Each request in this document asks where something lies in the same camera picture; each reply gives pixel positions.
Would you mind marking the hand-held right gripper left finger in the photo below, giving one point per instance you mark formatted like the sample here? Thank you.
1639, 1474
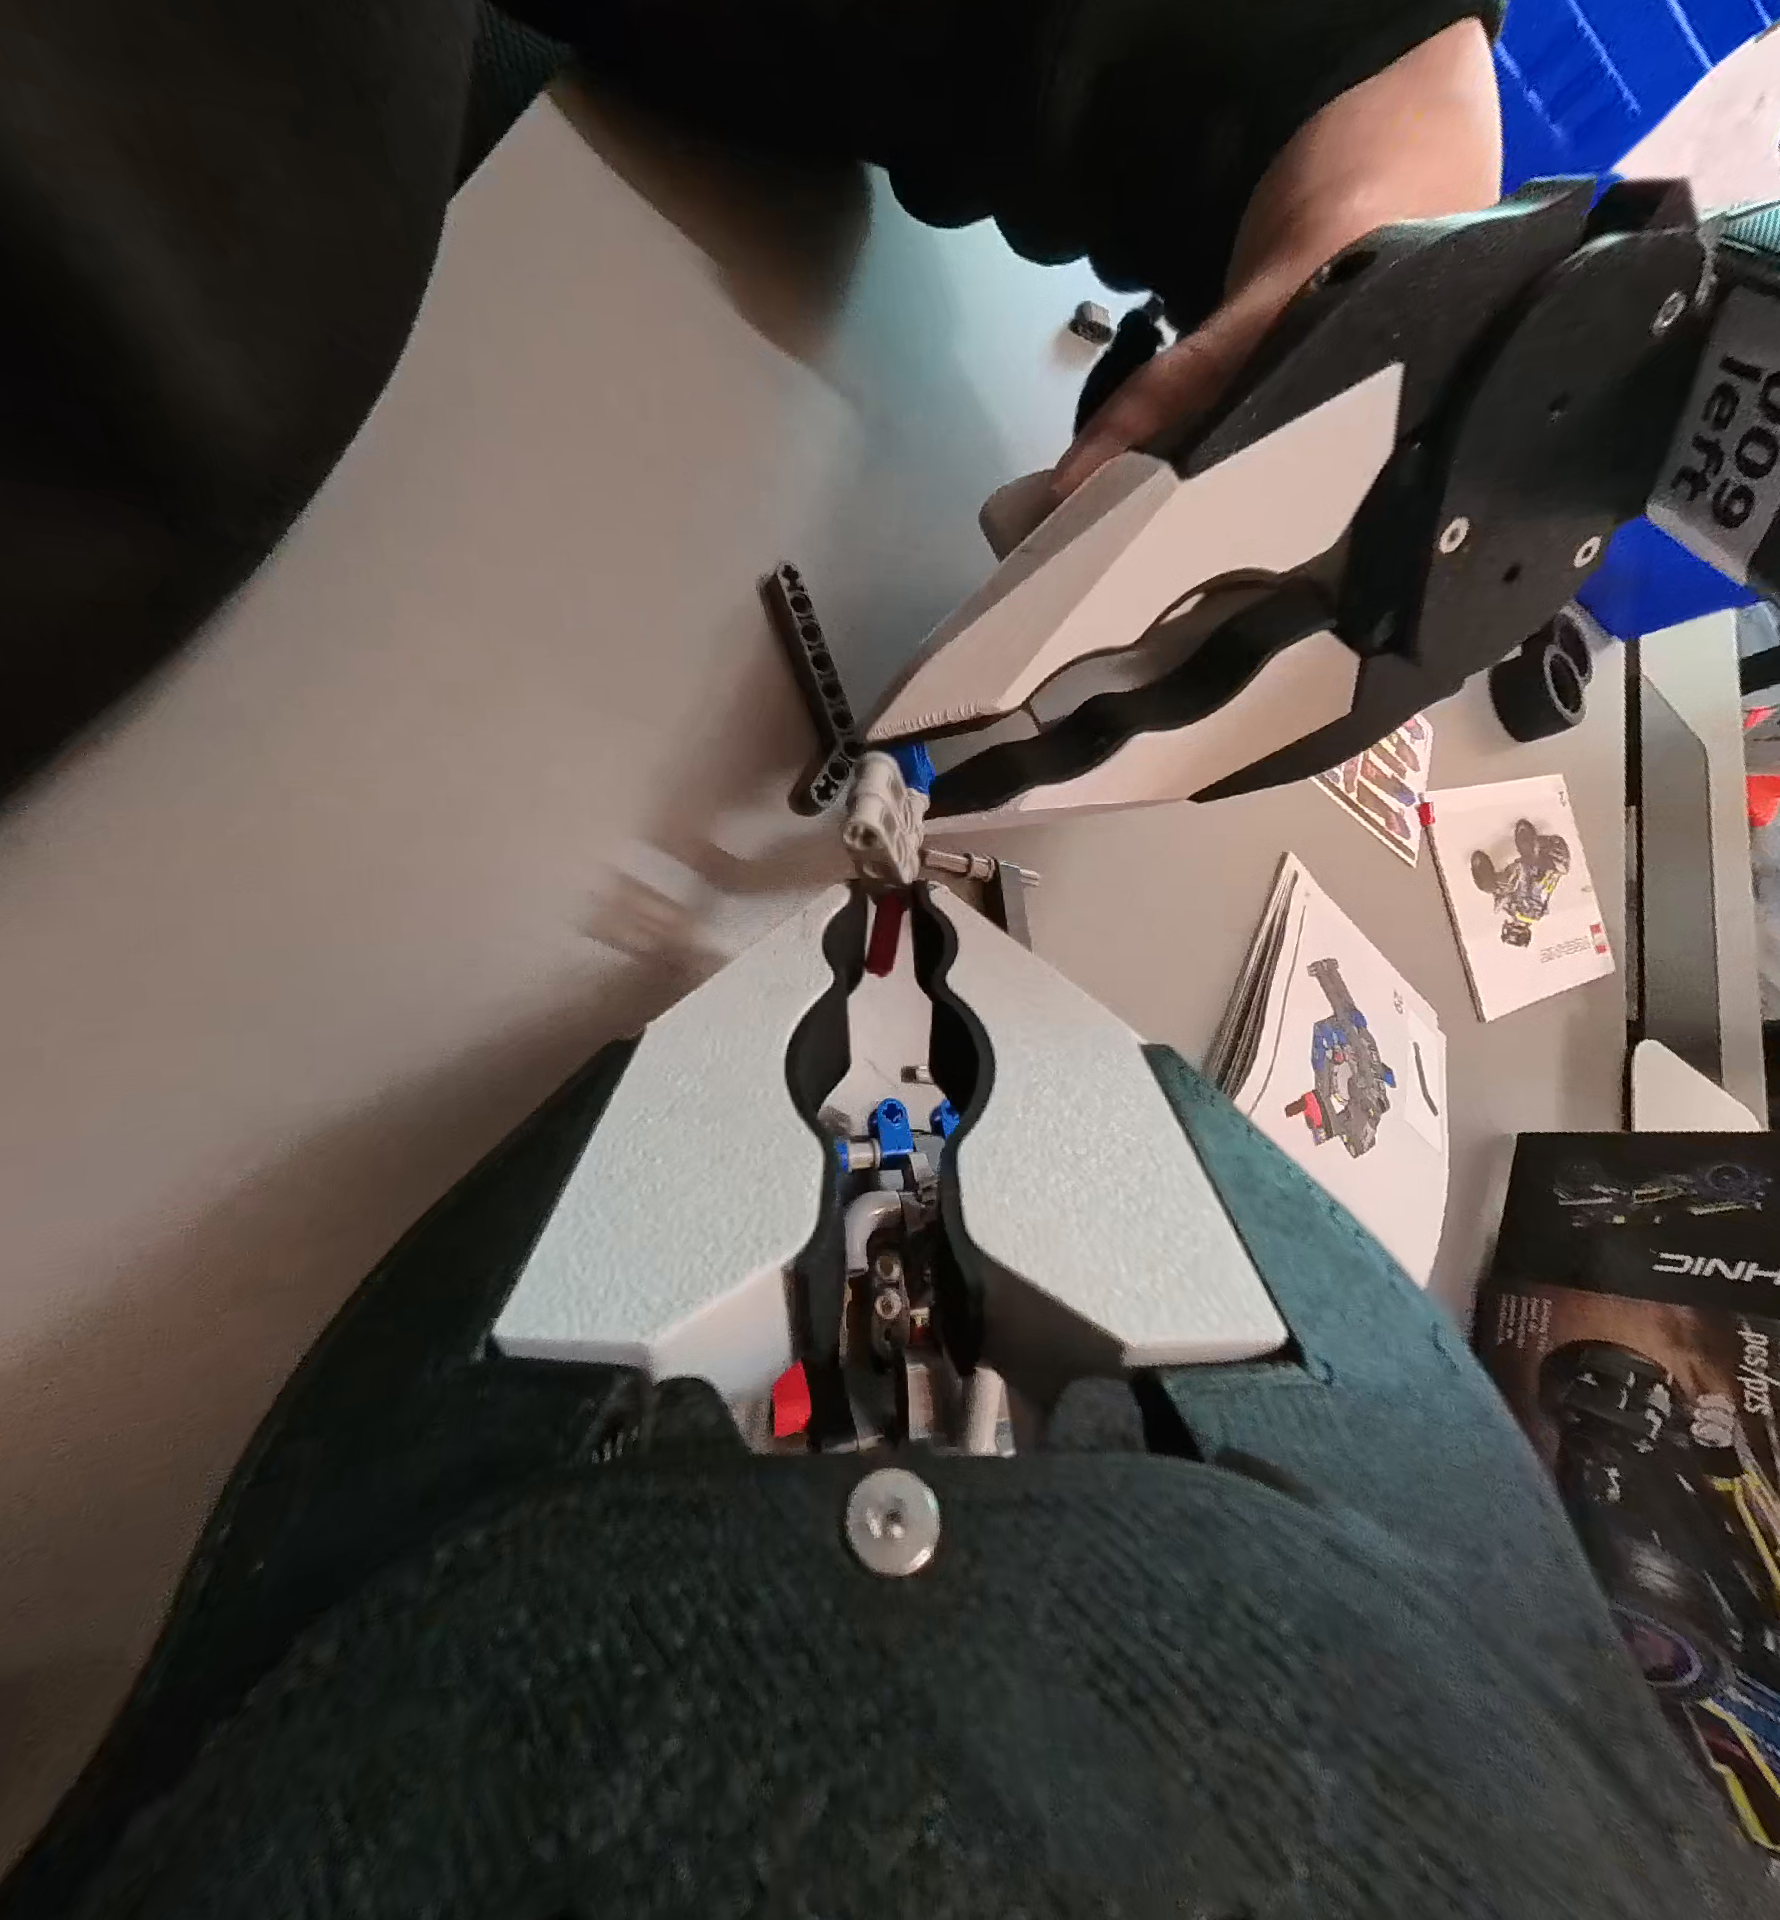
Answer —
651, 1200

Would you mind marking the black lego tire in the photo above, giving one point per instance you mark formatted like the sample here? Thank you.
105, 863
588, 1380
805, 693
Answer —
1542, 675

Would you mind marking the small dark lego piece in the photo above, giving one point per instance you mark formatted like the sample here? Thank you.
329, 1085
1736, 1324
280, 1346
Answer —
1092, 319

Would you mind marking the lego chassis assembly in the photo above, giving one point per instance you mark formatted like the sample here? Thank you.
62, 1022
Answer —
890, 1184

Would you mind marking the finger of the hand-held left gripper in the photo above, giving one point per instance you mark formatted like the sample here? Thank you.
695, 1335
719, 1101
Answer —
1220, 734
1161, 571

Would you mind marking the small closed instruction booklet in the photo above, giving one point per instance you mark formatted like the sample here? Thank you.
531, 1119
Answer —
1521, 900

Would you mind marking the red axle with grey connectors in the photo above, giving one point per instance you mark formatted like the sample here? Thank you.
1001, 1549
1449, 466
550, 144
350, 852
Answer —
882, 819

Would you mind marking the person's left forearm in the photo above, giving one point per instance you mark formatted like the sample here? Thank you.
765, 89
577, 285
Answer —
1371, 135

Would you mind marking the blue storage bin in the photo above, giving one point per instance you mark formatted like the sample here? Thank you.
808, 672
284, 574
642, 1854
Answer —
1610, 61

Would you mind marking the dark grey angled lego beam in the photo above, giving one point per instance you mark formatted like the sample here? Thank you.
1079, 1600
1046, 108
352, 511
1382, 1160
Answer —
815, 675

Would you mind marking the lego set box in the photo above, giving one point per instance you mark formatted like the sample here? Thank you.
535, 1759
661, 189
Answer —
1654, 1501

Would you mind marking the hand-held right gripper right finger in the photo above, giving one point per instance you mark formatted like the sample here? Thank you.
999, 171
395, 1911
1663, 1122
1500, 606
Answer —
1100, 1200

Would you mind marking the person's black top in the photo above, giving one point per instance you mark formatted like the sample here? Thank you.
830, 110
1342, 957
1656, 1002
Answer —
154, 301

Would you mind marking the person's left hand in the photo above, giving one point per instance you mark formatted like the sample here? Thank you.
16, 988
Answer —
1175, 390

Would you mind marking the sticker sheet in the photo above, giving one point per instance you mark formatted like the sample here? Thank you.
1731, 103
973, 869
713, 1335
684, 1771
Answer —
1378, 789

